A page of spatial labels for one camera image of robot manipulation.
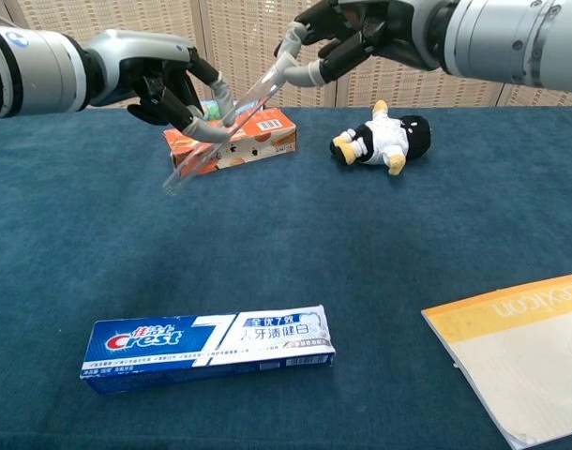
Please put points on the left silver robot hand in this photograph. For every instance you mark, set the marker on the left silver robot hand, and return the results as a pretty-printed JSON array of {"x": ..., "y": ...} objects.
[{"x": 126, "y": 51}]

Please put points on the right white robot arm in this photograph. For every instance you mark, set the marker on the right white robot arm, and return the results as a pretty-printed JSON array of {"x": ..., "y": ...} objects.
[{"x": 501, "y": 37}]

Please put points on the teal table cloth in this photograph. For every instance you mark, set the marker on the teal table cloth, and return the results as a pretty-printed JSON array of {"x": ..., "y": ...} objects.
[{"x": 267, "y": 234}]

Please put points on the orange snack box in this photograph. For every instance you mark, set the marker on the orange snack box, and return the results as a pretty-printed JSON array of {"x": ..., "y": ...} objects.
[{"x": 267, "y": 136}]

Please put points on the blue Crest toothpaste box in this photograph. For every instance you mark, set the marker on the blue Crest toothpaste box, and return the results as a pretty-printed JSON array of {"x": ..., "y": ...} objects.
[{"x": 206, "y": 349}]

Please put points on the light blue drink can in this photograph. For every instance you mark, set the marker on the light blue drink can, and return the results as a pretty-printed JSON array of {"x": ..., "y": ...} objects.
[{"x": 211, "y": 111}]

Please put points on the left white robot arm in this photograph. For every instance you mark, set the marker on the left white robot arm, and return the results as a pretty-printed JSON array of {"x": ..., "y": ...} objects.
[{"x": 33, "y": 70}]

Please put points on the bamboo folding screen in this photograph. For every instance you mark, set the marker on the bamboo folding screen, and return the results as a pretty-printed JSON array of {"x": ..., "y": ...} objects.
[{"x": 248, "y": 28}]

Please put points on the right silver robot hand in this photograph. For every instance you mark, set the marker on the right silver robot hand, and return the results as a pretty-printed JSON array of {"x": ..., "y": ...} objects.
[{"x": 389, "y": 28}]

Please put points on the yellow white notebook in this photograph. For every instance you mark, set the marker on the yellow white notebook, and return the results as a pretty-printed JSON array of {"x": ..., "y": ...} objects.
[{"x": 525, "y": 356}]

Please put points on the black white plush toy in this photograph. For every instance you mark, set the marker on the black white plush toy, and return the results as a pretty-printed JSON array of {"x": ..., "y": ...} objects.
[{"x": 384, "y": 138}]

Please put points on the clear glass tube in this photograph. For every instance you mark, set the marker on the clear glass tube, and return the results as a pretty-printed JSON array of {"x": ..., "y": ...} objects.
[{"x": 253, "y": 100}]

